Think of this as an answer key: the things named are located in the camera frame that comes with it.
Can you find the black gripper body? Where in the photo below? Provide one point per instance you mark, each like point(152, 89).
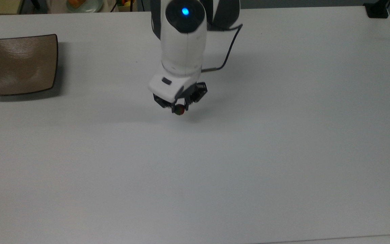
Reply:
point(185, 99)

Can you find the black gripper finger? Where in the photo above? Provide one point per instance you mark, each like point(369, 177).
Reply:
point(200, 92)
point(163, 102)

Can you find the red strawberry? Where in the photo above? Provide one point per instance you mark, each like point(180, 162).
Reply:
point(180, 110)

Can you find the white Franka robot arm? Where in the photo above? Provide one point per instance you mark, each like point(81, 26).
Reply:
point(183, 51)

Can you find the brown square ceramic plate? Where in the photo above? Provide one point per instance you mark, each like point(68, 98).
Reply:
point(19, 64)

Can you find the box of small fruits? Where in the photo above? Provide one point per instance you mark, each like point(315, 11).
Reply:
point(126, 5)

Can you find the pale green bowl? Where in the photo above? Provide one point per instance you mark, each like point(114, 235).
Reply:
point(91, 5)

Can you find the orange fruit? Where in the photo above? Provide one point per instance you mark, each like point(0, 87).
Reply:
point(75, 2)

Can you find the black camera pole base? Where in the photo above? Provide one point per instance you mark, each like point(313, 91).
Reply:
point(377, 9)

